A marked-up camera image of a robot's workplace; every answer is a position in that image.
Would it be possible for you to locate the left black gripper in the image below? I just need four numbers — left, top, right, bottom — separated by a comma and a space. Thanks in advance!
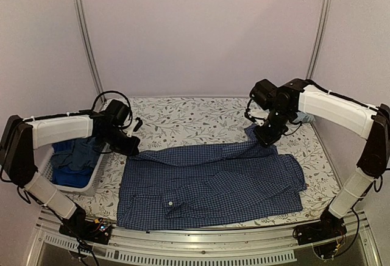
99, 127, 141, 157

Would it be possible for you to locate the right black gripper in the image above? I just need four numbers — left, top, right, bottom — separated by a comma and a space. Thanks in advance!
252, 106, 293, 148

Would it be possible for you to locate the light blue t-shirt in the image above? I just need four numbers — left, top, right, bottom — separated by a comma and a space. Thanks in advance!
292, 112, 315, 124

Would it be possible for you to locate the dark blue checkered shirt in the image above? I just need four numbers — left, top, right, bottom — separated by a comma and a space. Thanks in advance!
116, 126, 307, 231

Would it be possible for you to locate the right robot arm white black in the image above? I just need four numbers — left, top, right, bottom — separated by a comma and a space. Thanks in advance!
246, 79, 389, 239

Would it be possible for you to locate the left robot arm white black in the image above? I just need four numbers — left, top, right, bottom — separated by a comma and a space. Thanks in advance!
1, 99, 143, 238

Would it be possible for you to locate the white plastic laundry basket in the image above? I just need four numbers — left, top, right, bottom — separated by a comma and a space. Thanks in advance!
42, 143, 107, 196

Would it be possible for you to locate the slate blue garment in basket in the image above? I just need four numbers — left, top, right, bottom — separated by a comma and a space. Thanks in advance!
51, 137, 105, 171

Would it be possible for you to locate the floral patterned table mat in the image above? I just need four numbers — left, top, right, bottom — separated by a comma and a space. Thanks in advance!
68, 98, 339, 228

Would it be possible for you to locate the bright blue garment in basket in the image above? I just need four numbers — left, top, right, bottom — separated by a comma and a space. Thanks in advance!
50, 140, 94, 187

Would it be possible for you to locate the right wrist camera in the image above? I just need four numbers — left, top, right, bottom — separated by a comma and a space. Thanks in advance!
244, 108, 268, 126

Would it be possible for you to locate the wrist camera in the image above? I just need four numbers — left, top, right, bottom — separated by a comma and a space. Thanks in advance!
125, 117, 143, 137
244, 108, 268, 126

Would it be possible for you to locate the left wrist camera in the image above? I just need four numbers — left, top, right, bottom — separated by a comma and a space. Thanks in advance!
125, 117, 143, 137

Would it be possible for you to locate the front aluminium rail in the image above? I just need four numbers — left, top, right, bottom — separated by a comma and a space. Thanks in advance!
26, 210, 384, 265

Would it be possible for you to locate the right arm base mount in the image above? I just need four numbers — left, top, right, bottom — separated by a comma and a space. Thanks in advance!
292, 218, 347, 245

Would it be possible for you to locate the right aluminium frame post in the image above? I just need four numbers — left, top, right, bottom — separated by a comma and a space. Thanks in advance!
306, 0, 332, 79

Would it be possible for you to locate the aluminium frame post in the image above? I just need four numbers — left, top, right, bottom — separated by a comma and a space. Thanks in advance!
306, 0, 332, 79
73, 0, 104, 94

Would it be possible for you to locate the left aluminium frame post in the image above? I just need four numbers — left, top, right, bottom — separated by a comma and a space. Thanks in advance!
73, 0, 104, 94

